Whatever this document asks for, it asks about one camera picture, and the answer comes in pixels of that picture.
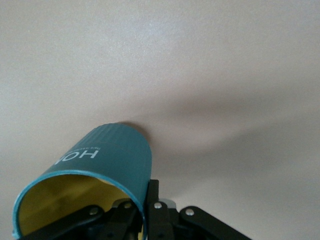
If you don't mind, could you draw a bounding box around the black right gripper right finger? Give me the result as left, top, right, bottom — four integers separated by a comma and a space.
144, 179, 253, 240

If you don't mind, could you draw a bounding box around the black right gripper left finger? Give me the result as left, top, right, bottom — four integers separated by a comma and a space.
23, 199, 145, 240

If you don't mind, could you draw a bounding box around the teal cup yellow inside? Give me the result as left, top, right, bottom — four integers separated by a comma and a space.
11, 121, 153, 238

